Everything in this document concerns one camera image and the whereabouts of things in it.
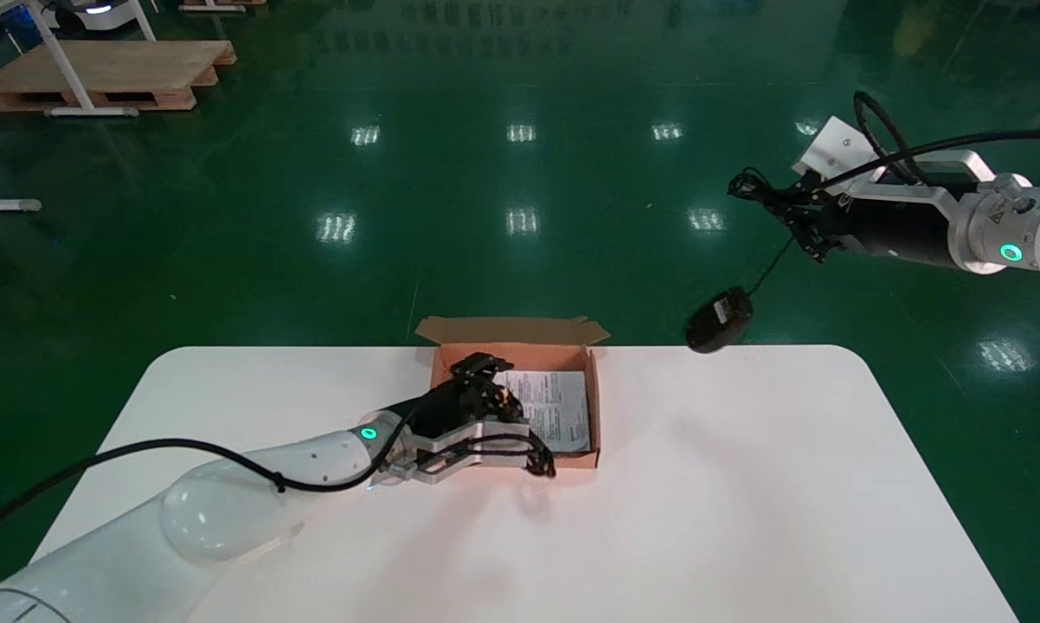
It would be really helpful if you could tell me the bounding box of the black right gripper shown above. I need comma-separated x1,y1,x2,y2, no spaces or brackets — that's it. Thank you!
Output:
774,185,955,266

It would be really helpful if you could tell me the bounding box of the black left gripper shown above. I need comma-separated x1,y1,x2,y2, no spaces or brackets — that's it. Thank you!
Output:
397,352,527,440

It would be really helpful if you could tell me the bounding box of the black wired computer mouse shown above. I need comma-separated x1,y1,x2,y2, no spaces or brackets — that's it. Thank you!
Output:
685,167,803,355

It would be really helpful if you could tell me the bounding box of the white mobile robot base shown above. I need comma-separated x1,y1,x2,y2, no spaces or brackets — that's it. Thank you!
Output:
40,0,146,35

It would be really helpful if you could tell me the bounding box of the orange cardboard storage box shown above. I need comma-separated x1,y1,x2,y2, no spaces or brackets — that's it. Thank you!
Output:
414,316,612,471

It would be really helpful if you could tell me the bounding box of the white printed instruction sheet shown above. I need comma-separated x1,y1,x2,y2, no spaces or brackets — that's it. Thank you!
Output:
494,370,592,453

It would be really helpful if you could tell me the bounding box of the small wooden pallet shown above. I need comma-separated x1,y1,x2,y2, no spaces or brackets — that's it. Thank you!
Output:
177,0,267,15

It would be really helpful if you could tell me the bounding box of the large wooden pallet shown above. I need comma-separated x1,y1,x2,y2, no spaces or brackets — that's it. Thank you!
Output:
0,39,238,114

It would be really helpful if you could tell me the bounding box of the white metal floor foot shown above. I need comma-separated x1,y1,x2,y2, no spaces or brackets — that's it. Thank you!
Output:
0,184,42,215

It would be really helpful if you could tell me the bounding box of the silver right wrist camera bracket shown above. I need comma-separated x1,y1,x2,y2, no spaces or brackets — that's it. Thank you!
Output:
792,116,998,210

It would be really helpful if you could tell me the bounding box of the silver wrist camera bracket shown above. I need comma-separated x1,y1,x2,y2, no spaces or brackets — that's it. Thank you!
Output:
792,116,998,210
371,421,531,486

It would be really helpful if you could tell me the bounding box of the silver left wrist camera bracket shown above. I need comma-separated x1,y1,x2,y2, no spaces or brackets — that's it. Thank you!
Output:
371,421,531,486

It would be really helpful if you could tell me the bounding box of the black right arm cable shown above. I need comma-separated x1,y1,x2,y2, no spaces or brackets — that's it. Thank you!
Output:
852,90,1040,188

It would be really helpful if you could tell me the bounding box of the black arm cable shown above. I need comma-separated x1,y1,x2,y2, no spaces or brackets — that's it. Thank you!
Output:
852,90,1040,188
0,405,419,555

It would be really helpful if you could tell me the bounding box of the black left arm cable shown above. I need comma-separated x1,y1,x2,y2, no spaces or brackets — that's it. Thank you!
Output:
0,405,419,555

